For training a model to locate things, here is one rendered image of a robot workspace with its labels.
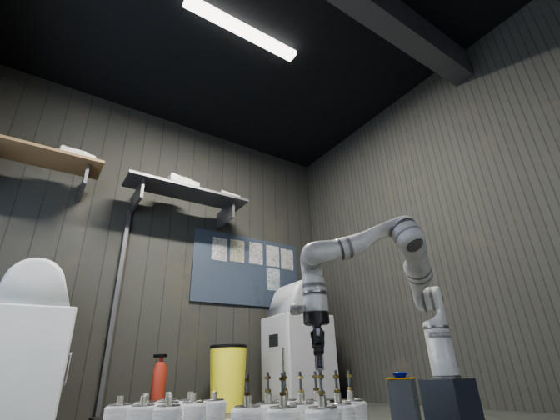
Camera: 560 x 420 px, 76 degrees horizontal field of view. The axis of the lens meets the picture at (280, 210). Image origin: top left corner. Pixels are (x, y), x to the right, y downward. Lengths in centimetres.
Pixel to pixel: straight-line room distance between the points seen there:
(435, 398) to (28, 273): 293
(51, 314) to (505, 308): 369
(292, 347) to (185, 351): 117
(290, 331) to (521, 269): 223
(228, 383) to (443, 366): 270
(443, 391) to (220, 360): 275
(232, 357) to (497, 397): 236
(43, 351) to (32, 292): 46
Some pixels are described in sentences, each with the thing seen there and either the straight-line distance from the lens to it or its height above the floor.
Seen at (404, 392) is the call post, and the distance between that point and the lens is 118.
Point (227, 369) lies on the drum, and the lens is 388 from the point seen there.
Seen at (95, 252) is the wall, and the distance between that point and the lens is 425.
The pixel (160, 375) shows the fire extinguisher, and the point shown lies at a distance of 384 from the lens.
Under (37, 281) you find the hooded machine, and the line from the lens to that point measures 341.
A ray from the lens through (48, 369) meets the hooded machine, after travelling 330.
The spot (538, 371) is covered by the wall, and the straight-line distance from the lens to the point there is 365.
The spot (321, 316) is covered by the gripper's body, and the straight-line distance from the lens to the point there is 105.
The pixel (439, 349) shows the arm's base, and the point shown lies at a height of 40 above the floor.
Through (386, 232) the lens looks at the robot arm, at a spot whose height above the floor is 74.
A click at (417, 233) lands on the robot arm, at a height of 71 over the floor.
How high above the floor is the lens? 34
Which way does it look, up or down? 24 degrees up
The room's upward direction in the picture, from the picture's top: 2 degrees counter-clockwise
